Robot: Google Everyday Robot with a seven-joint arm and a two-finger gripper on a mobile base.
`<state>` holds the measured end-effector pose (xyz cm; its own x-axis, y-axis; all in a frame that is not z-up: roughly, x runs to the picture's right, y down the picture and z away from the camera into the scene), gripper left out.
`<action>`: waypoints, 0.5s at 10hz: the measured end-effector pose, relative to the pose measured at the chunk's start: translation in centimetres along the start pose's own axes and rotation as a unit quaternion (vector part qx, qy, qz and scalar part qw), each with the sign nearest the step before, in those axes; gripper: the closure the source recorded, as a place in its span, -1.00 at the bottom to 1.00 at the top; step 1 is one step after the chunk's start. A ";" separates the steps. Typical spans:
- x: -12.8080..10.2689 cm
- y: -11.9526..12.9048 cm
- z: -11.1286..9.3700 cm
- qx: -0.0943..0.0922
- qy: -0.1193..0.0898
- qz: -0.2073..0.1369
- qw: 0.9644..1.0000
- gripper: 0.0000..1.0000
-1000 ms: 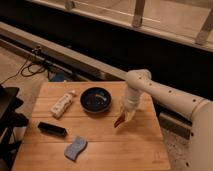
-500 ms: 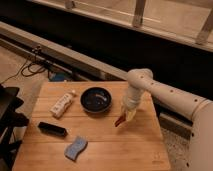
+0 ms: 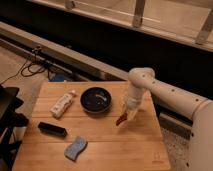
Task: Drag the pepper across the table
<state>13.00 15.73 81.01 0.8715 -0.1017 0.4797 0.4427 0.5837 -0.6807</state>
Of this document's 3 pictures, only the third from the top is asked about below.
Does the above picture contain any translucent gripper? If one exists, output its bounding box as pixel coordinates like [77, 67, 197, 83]
[121, 103, 138, 121]

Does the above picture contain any red chili pepper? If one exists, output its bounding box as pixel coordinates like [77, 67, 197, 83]
[116, 113, 128, 126]

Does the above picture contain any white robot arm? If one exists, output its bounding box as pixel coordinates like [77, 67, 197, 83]
[120, 68, 213, 171]

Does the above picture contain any dark blue bowl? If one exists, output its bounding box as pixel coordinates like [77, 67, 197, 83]
[80, 87, 112, 113]

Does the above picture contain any white tube bottle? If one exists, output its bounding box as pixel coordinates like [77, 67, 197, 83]
[50, 90, 76, 119]

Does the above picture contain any blue sponge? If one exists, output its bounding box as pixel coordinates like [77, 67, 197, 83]
[64, 136, 88, 161]

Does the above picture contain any blue object under table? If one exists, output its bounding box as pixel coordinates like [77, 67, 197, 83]
[50, 74, 65, 82]

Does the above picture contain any black rectangular box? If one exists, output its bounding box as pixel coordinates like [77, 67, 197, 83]
[38, 122, 67, 137]

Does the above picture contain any black chair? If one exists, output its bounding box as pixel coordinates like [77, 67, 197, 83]
[0, 85, 29, 170]

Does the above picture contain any black cable on floor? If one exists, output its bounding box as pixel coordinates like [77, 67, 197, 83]
[0, 46, 54, 85]

